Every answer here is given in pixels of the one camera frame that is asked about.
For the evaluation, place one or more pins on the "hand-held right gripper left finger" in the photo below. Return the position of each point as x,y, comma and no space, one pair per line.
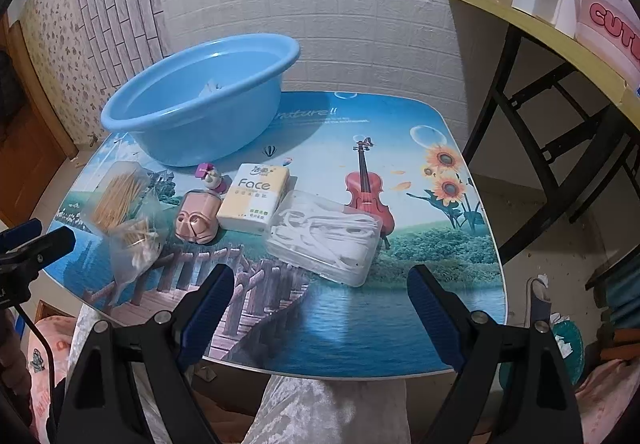
207,314

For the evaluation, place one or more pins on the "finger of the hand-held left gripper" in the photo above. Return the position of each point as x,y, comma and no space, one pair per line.
22,231
47,246

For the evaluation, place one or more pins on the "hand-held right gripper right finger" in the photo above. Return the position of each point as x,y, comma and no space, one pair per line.
434,316

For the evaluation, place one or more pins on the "clear toothpick box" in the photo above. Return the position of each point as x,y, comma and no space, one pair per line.
120,199

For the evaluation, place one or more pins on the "clear bag of cotton swabs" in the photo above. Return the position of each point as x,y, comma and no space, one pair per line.
137,249

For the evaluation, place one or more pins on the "yellow white tissue pack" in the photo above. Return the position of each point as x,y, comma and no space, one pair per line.
255,201

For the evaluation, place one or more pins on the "clear box of floss picks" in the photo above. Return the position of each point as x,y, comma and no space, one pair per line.
325,239

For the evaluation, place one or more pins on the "blue plastic basin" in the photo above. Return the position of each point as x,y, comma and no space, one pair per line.
200,124

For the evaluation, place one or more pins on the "scenery printed desktop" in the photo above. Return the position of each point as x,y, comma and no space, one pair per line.
350,314

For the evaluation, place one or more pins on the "brown wooden box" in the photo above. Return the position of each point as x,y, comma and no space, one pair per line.
55,310

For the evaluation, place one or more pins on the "pink printed cloth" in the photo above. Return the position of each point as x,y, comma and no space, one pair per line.
57,354

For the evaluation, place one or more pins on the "wooden door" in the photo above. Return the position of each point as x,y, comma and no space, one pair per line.
30,149

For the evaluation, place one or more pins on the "pink small box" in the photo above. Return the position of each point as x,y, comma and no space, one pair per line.
197,221

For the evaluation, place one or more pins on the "purple white toy bottle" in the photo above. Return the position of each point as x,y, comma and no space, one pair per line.
212,179

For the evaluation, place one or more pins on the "teal round dish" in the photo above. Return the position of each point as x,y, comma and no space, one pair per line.
570,344

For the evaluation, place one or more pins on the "blue folded fabric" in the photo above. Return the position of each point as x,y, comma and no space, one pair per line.
622,299

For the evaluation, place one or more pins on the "white paper scrap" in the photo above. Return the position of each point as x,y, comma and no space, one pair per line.
210,90

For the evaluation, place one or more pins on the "yellow top side table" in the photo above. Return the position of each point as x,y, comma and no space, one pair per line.
550,36

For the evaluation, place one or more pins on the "pink lettered container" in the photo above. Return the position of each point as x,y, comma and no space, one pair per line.
610,19

